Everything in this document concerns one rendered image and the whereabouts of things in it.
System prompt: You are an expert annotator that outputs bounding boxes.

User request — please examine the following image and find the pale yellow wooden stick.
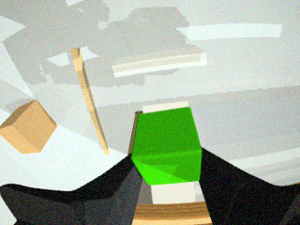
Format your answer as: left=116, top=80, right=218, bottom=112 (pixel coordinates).
left=71, top=48, right=110, bottom=155

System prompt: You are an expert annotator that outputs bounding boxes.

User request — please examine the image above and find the clear-fronted box with orange frame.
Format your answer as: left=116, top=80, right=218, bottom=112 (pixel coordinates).
left=112, top=46, right=300, bottom=225

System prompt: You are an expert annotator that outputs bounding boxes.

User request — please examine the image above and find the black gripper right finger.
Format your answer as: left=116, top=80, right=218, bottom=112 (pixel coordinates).
left=199, top=147, right=300, bottom=225

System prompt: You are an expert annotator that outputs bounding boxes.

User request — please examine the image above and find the green block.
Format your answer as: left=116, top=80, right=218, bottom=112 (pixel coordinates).
left=131, top=108, right=202, bottom=185

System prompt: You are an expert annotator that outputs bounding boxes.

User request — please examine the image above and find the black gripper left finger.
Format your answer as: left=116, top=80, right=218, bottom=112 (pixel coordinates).
left=0, top=154, right=143, bottom=225

